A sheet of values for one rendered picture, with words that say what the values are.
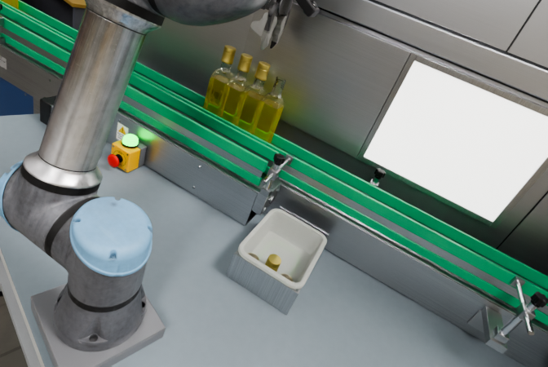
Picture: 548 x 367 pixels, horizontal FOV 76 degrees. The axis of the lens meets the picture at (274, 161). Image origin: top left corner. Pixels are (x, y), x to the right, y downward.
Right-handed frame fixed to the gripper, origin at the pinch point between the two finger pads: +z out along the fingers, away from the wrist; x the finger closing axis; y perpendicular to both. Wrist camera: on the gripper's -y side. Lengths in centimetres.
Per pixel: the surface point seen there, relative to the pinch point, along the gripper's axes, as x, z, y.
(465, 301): 5, 37, -76
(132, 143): 20.5, 37.0, 23.2
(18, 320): 48, 101, 35
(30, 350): 52, 101, 23
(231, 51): 1.3, 5.8, 10.2
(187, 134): 13.5, 29.5, 10.5
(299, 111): -12.3, 17.7, -11.1
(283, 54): -12.1, 3.6, 0.3
